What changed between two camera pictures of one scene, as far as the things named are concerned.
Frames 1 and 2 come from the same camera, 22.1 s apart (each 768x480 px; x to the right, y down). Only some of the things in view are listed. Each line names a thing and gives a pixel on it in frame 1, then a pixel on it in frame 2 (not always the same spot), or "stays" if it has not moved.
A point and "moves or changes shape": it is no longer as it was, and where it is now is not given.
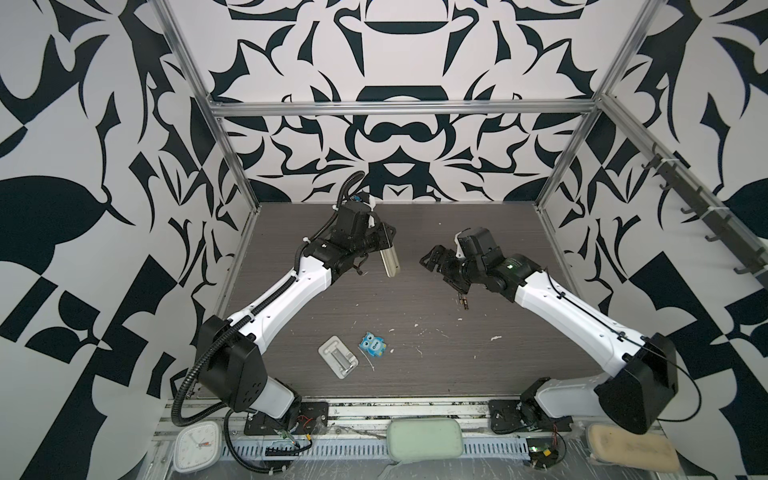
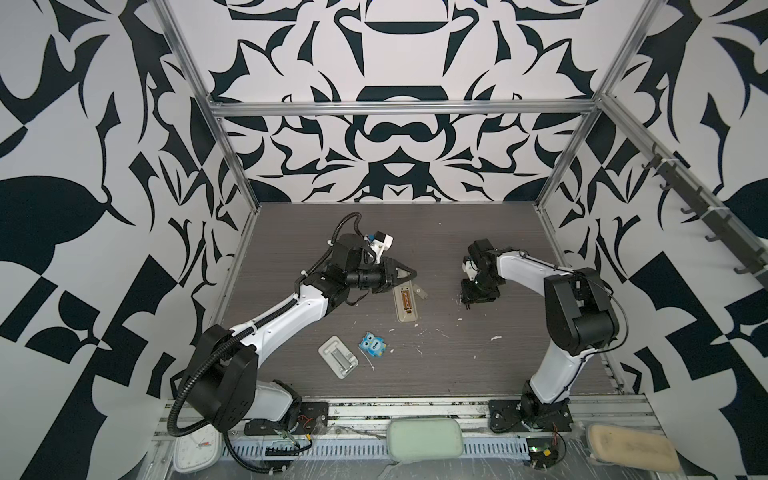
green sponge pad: [424, 438] stays
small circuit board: [543, 451] stays
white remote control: [390, 261] moves or changes shape
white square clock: [196, 446] stays
